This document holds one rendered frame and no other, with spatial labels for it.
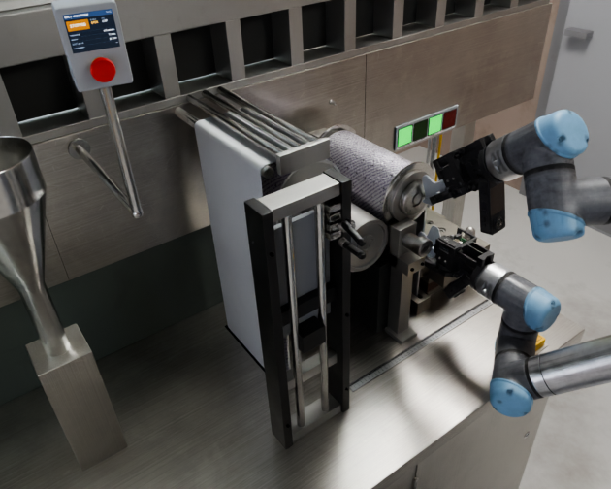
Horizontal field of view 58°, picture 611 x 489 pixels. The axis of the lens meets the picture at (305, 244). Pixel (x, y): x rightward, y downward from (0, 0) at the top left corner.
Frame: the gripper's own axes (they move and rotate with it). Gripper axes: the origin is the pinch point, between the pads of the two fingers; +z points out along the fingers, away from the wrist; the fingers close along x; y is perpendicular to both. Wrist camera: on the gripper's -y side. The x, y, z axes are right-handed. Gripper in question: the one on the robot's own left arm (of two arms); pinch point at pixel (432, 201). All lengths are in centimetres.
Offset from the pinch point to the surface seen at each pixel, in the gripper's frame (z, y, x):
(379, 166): 4.4, 11.0, 5.2
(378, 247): 9.8, -4.6, 10.1
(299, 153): -11.9, 16.4, 31.4
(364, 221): 4.3, 1.9, 14.4
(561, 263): 118, -64, -165
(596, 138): 99, -11, -208
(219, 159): 5.0, 23.1, 37.3
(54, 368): 13, 1, 76
